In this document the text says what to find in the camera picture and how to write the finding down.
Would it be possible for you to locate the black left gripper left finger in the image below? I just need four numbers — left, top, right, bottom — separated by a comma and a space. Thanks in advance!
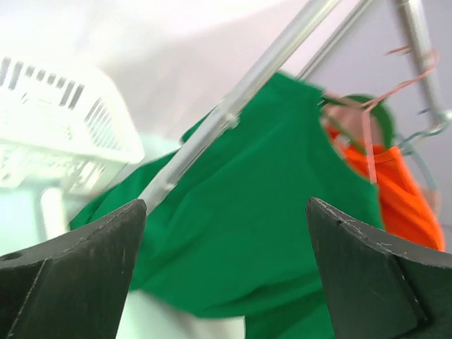
1, 199, 146, 339

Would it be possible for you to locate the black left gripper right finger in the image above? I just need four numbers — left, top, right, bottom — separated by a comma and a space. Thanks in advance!
306, 198, 451, 339

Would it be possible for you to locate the orange t shirt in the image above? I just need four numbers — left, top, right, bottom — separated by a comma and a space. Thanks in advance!
326, 125, 446, 252

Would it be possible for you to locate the green t shirt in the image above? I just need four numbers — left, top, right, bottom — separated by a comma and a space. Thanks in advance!
69, 72, 395, 339

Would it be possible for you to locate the pink wire hanger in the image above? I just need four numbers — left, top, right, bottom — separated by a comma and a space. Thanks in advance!
320, 49, 439, 184

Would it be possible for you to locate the teal plastic hanger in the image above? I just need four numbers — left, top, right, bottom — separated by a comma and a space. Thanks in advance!
395, 107, 449, 191

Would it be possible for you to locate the white plastic basket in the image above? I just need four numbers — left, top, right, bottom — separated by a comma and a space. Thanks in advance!
1, 53, 145, 195

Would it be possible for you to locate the silver clothes rack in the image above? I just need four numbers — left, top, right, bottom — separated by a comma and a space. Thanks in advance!
139, 1, 451, 214

